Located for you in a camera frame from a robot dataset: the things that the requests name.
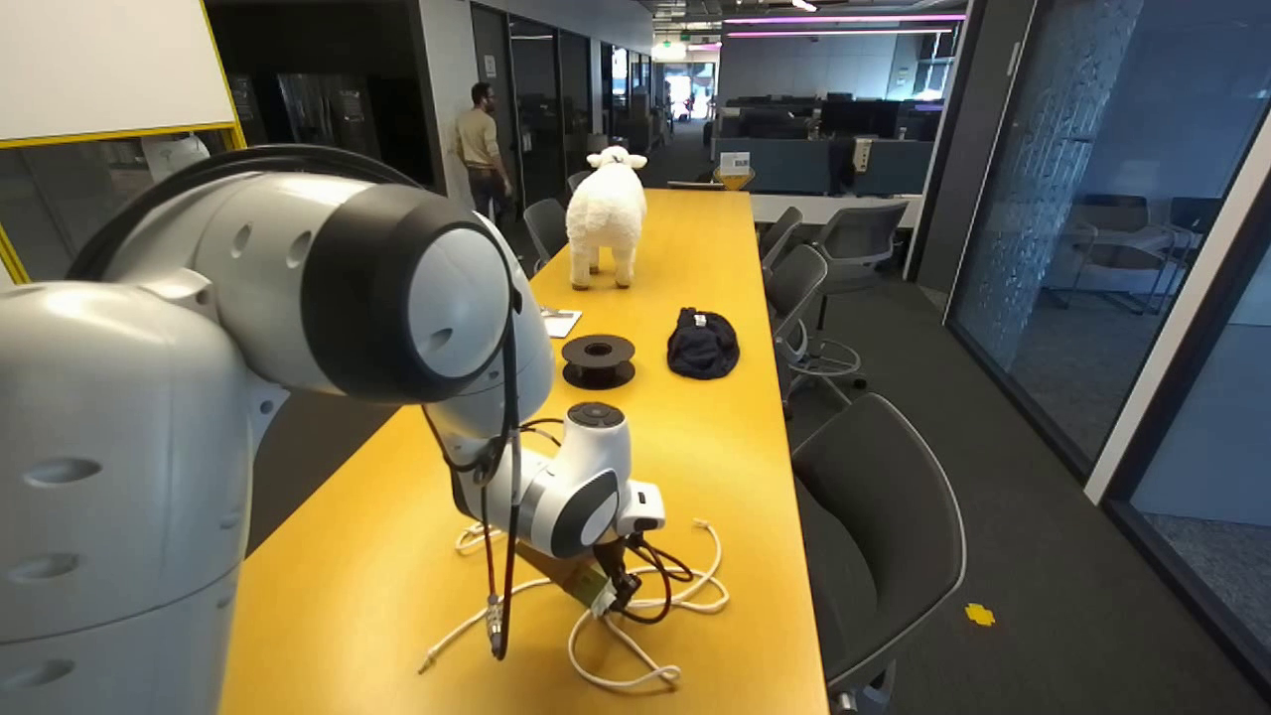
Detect person in beige shirt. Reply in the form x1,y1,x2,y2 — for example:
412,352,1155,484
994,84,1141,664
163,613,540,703
453,80,518,223

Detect grey office chair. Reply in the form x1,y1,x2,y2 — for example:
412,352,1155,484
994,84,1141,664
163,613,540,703
789,389,972,697
810,196,911,275
522,196,571,263
760,202,808,268
763,242,867,389

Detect tan wrist camera mount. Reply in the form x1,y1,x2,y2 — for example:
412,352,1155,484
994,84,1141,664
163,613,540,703
511,532,604,605

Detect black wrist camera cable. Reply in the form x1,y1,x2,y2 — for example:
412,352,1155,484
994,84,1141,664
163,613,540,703
618,528,698,629

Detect whiteboard with yellow frame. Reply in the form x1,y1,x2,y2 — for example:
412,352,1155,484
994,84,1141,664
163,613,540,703
0,0,249,149

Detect grey background table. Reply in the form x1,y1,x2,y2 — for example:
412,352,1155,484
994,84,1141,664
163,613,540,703
747,189,923,231

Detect black empty spool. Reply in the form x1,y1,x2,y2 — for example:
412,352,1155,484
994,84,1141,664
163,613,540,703
560,329,638,393

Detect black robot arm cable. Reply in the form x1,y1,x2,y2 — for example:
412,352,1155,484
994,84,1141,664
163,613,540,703
70,139,527,664

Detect black crumpled cloth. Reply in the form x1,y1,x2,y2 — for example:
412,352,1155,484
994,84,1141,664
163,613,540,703
662,307,743,385

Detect textured grey column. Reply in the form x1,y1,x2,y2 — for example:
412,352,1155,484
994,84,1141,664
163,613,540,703
947,0,1148,470

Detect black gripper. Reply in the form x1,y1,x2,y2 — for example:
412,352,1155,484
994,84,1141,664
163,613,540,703
588,532,644,615

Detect white glass wall frame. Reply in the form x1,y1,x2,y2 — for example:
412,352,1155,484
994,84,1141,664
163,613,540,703
1082,112,1271,507

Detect white plush sheep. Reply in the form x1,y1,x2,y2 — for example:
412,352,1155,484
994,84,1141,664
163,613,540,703
564,141,650,295

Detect chair behind glass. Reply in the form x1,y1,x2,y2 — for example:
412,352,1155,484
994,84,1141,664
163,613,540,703
1057,196,1194,313

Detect pink ceiling light strip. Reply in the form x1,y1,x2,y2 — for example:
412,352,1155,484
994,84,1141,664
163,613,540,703
724,10,969,39

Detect white paper sheet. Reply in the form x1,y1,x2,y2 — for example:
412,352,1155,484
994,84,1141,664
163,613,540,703
538,307,588,340

